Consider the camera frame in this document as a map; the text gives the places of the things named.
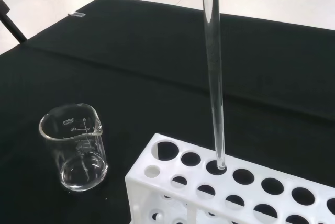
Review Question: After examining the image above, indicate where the white test tube rack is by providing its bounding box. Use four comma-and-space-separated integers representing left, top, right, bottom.
124, 133, 335, 224

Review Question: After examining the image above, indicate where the clear glass beaker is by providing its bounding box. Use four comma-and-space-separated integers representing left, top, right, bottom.
39, 103, 109, 192

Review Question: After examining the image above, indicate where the black bench cloth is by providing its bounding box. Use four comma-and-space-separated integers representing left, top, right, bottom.
0, 0, 335, 224

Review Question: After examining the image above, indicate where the black tripod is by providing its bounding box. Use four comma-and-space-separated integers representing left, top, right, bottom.
0, 0, 28, 43

